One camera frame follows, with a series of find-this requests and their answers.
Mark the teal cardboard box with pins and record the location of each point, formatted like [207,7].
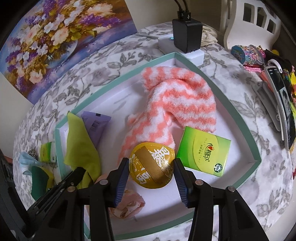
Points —
[120,97]

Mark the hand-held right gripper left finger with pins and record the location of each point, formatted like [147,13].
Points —
[121,183]

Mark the multicoloured cylinder toy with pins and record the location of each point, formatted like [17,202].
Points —
[245,54]

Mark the grey floral blanket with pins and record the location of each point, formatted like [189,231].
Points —
[231,176]

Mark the black charger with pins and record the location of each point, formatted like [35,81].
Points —
[187,32]

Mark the pink white striped sock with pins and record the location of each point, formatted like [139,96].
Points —
[180,97]

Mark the gold round packet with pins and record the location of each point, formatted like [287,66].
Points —
[150,166]

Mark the green scouring sponge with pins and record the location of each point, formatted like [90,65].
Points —
[39,183]

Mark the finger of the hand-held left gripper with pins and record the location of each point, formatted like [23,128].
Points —
[74,176]

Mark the leopard print scrunchie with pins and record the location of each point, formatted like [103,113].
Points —
[32,153]

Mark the blue face mask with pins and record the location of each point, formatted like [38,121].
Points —
[26,161]

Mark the purple packet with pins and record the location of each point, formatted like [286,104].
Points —
[94,121]

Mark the lime green cloth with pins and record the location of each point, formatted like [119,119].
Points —
[78,143]

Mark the floral painting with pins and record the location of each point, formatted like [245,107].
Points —
[57,34]

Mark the green tissue packet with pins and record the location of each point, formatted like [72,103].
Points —
[203,150]
[46,151]

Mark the pink printed packet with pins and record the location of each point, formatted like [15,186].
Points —
[129,204]

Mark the silver phone stand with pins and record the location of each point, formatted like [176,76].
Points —
[266,102]

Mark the white plastic basket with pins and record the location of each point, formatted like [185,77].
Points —
[238,25]

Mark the cream lace cloth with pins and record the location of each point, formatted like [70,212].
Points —
[209,37]

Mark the smartphone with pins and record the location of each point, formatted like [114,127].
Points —
[285,104]

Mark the white power strip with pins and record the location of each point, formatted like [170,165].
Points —
[194,58]

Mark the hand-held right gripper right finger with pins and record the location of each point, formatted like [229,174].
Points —
[182,185]

